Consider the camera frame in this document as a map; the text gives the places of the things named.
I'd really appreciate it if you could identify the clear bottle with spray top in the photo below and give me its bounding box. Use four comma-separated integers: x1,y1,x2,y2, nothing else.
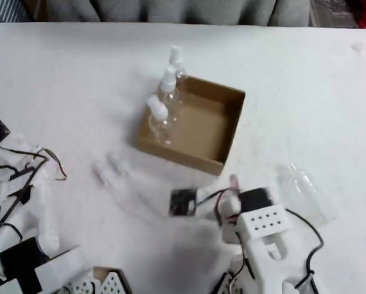
156,66,182,123
147,94,175,145
168,45,189,85

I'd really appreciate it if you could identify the black cable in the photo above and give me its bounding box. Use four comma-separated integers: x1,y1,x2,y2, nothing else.
285,208,325,279

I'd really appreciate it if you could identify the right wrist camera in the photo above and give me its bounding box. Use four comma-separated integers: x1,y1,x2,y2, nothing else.
170,189,200,217

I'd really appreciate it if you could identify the grey fabric sofa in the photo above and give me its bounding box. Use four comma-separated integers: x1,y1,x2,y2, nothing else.
39,0,313,27

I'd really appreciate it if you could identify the clear plastic bottle without top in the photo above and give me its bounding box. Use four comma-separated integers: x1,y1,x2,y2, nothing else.
277,162,337,228
114,180,172,218

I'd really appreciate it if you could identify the cardboard box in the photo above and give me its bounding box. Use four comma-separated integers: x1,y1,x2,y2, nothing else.
133,75,247,177

